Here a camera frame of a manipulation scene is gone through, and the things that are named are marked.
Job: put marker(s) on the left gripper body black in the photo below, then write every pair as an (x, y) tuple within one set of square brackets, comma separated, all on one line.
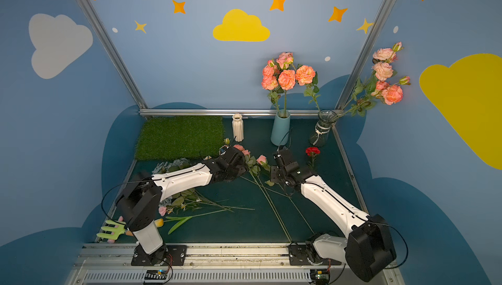
[(235, 159)]

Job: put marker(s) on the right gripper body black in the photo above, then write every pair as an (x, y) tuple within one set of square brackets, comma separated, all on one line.
[(284, 159)]

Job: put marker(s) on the red carnation flower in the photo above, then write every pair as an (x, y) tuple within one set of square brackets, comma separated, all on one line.
[(312, 153)]

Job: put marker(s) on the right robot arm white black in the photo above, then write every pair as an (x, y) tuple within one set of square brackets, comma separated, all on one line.
[(366, 245)]

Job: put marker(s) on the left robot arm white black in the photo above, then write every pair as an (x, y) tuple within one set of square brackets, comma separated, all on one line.
[(138, 202)]

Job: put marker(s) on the white ribbed ceramic vase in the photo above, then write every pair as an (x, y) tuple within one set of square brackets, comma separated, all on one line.
[(238, 127)]

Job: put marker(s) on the teal cylindrical vase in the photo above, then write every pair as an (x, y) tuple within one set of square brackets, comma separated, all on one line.
[(281, 128)]

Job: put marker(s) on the clear glass vase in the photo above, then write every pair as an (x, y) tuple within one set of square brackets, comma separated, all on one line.
[(323, 127)]

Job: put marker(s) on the small pink rosebud stem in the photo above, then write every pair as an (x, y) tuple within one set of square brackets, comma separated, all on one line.
[(263, 163)]

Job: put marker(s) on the pink flower bunch on table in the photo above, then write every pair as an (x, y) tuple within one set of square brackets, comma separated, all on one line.
[(191, 200)]

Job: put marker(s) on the green artificial grass mat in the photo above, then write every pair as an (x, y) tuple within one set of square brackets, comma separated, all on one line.
[(170, 138)]

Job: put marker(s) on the yellow tulip with stem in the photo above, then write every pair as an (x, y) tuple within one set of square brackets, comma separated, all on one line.
[(179, 221)]

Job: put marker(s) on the aluminium frame back bar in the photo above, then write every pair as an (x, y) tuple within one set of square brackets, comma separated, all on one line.
[(208, 112)]

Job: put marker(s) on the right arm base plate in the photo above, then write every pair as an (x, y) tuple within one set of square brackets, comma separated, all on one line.
[(301, 254)]

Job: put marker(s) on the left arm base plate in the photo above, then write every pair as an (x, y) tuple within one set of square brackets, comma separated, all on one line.
[(168, 254)]

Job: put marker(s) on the aluminium rail front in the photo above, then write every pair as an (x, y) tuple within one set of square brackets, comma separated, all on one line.
[(205, 263)]

